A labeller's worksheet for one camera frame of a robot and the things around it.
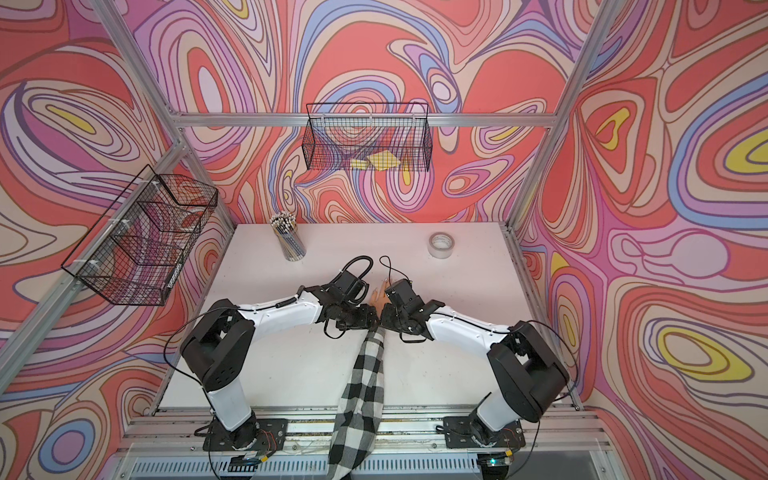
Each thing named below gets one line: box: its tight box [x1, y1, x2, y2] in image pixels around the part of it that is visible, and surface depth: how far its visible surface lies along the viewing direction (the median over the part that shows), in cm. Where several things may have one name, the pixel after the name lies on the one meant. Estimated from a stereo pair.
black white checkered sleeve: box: [327, 327, 385, 480], surface depth 76 cm
